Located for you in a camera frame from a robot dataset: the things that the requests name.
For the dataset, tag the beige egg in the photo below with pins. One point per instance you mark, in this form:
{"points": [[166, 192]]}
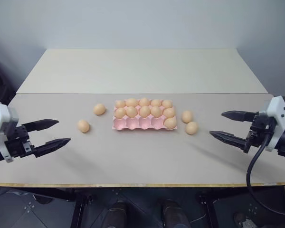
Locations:
{"points": [[145, 111], [156, 111], [99, 109], [167, 103], [170, 123], [120, 104], [144, 101], [192, 128], [132, 102], [156, 102], [131, 111], [169, 112], [83, 126], [120, 113], [187, 116]]}

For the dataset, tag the pink egg tray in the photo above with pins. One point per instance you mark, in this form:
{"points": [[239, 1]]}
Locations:
{"points": [[133, 124]]}

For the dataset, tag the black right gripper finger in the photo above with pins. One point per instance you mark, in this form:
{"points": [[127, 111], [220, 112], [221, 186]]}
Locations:
{"points": [[228, 139], [238, 116]]}

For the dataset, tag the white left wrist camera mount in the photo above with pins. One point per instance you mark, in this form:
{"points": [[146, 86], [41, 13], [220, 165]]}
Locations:
{"points": [[0, 128]]}

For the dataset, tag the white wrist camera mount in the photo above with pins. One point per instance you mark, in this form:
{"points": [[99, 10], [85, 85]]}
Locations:
{"points": [[278, 118], [0, 128]]}

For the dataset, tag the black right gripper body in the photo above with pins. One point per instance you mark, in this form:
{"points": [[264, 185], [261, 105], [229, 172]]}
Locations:
{"points": [[260, 130]]}

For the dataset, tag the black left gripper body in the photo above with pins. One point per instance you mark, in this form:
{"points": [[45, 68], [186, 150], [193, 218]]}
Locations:
{"points": [[19, 145]]}

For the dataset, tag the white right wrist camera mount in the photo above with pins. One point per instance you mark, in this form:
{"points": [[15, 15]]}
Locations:
{"points": [[278, 118]]}

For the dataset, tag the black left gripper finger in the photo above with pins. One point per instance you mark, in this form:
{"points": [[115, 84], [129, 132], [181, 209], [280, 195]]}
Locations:
{"points": [[52, 145], [41, 124]]}

